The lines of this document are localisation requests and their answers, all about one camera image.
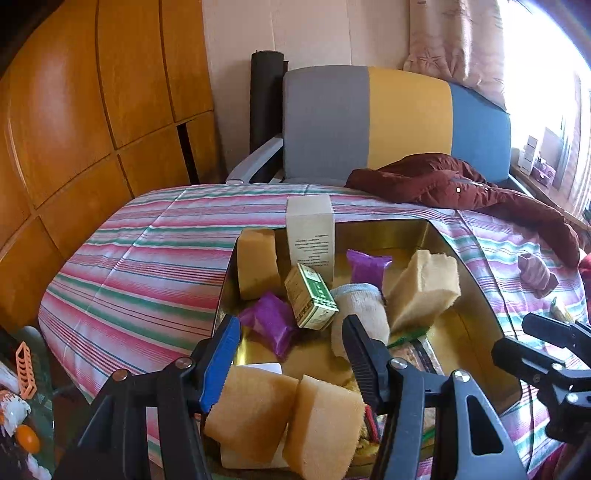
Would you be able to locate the finger tips of the right gripper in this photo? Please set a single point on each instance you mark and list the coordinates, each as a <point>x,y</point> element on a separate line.
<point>564,392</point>

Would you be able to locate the pink rolled sock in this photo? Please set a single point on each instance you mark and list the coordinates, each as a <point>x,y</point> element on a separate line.
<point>536,275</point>

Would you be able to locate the orange plastic rack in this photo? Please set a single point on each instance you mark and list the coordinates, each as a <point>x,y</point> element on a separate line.
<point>25,372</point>

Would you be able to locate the white tall carton box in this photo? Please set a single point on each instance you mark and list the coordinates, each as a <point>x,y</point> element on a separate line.
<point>310,224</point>

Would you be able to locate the maroon puffer jacket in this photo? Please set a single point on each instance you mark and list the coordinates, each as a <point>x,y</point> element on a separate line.
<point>441,181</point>

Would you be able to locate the pink floral curtain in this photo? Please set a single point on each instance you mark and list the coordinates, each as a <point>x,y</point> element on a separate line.
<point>459,41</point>

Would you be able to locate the green-edged cracker packet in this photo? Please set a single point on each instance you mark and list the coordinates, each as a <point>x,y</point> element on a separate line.
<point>414,347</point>

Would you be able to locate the crimson cloth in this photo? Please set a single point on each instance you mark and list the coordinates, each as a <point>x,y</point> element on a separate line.
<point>584,268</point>

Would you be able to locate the white sock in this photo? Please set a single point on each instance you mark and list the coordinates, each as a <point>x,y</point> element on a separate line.
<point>366,302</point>

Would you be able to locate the green tea box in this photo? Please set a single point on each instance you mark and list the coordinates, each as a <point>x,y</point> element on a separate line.
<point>310,298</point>

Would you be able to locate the gold metal tin box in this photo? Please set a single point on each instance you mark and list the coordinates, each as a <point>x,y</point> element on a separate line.
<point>462,338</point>

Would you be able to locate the white box on table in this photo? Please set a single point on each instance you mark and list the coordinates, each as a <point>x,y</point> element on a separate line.
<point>526,160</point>

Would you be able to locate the purple snack packet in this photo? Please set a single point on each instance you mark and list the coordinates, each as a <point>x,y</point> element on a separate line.
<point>368,269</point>
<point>273,319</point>

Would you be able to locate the small tan sponge piece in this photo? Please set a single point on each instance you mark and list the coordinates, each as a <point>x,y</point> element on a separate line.
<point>324,430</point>

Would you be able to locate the striped bed sheet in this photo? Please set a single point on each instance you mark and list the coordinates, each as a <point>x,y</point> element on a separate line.
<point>144,288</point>

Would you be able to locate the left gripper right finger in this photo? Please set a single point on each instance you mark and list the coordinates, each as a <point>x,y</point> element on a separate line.
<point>383,373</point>

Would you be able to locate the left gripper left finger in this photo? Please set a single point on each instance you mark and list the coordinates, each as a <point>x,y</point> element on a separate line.
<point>113,443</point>

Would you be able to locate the yellow sponge block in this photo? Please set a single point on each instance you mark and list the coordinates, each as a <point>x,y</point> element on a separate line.
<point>251,412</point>
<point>428,287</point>
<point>257,268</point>

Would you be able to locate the purple box on table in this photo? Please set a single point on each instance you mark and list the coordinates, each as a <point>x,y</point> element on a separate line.
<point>543,173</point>

